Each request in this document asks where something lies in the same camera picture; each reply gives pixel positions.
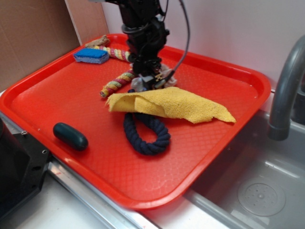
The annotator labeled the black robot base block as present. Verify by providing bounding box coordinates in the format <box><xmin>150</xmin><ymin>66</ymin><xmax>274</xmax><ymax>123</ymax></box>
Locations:
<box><xmin>0</xmin><ymin>120</ymin><xmax>51</xmax><ymax>219</ymax></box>

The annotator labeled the grey braided cable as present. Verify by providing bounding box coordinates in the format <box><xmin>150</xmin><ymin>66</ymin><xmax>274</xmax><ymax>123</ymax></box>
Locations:
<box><xmin>164</xmin><ymin>0</ymin><xmax>191</xmax><ymax>81</ymax></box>

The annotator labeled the brown cardboard panel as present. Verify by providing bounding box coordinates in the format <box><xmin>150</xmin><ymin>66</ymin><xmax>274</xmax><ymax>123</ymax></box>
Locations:
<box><xmin>0</xmin><ymin>0</ymin><xmax>108</xmax><ymax>91</ymax></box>

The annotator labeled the grey faucet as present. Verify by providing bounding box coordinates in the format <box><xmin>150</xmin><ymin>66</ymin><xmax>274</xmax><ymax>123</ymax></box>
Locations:
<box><xmin>267</xmin><ymin>36</ymin><xmax>305</xmax><ymax>141</ymax></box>

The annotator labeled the multicolour twisted rope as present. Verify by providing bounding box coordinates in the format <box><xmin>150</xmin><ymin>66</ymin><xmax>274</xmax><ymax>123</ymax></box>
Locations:
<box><xmin>94</xmin><ymin>45</ymin><xmax>138</xmax><ymax>98</ymax></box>

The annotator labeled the grey plastic sink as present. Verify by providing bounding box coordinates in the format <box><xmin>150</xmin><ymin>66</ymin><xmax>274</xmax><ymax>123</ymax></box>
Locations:
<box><xmin>185</xmin><ymin>112</ymin><xmax>305</xmax><ymax>229</ymax></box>

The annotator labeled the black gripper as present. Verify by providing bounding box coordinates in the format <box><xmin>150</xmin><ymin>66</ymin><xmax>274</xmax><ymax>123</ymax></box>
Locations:
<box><xmin>126</xmin><ymin>20</ymin><xmax>169</xmax><ymax>90</ymax></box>

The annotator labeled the dark blue rope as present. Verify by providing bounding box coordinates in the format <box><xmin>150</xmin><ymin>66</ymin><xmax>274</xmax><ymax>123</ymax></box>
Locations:
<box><xmin>123</xmin><ymin>88</ymin><xmax>171</xmax><ymax>156</ymax></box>

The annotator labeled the blue sponge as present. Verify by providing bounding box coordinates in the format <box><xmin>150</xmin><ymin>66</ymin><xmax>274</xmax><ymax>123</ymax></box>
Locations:
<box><xmin>73</xmin><ymin>48</ymin><xmax>109</xmax><ymax>64</ymax></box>

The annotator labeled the dark green oval soap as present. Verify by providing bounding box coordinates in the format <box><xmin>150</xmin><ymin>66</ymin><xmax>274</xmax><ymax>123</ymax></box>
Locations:
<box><xmin>53</xmin><ymin>123</ymin><xmax>89</xmax><ymax>151</ymax></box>

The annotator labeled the red plastic tray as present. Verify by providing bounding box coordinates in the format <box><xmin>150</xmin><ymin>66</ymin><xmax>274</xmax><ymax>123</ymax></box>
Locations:
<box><xmin>0</xmin><ymin>33</ymin><xmax>272</xmax><ymax>210</ymax></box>

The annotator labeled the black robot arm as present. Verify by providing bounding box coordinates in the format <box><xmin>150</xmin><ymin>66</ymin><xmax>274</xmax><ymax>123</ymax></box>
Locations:
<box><xmin>107</xmin><ymin>0</ymin><xmax>169</xmax><ymax>90</ymax></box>

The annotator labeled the yellow terry cloth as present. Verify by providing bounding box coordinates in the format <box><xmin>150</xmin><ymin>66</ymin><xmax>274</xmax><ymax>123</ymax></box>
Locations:
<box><xmin>106</xmin><ymin>87</ymin><xmax>236</xmax><ymax>124</ymax></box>

